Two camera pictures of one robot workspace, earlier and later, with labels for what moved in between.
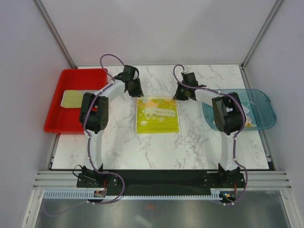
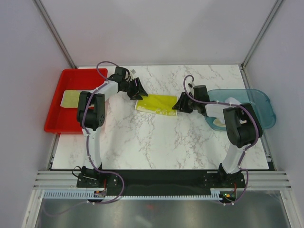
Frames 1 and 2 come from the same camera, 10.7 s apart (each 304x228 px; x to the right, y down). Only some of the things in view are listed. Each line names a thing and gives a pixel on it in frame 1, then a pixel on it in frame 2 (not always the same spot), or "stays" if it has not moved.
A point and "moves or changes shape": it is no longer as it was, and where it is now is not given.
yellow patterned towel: [156, 116] moves or changes shape
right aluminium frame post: [277, 4] stays
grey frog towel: [73, 98] stays
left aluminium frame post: [54, 31] stays
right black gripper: [178, 96] to [179, 106]
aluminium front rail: [254, 180] stays
